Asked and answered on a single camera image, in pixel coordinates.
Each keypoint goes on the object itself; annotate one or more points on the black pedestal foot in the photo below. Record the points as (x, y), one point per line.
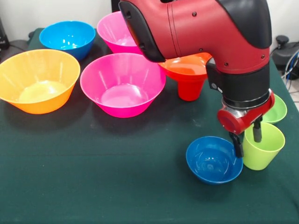
(283, 53)
(17, 44)

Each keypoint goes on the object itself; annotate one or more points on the small dark blue bowl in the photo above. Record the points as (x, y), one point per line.
(210, 163)

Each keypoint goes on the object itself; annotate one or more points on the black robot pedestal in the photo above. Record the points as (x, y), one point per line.
(115, 5)

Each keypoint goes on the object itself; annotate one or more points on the black device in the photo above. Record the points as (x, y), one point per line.
(3, 35)

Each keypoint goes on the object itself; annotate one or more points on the lime green plastic cup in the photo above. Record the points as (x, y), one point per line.
(266, 149)

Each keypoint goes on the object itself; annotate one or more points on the dark green table cloth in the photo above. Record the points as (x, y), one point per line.
(93, 163)

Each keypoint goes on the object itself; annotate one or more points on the red plastic cup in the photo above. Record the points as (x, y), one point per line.
(189, 92)

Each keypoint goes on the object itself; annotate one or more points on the light blue bowl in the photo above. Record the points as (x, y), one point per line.
(67, 38)

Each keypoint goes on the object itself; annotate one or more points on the small green bowl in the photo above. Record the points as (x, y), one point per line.
(278, 112)

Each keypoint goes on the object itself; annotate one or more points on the red-orange wide bowl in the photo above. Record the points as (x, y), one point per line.
(187, 67)

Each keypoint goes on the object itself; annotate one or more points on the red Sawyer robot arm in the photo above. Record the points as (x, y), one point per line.
(198, 30)

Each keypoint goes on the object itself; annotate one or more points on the large pink bowl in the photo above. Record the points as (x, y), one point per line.
(123, 86)
(112, 30)

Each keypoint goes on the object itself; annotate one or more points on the large orange bowl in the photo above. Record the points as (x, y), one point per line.
(38, 81)

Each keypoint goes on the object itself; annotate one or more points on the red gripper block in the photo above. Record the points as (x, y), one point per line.
(231, 122)

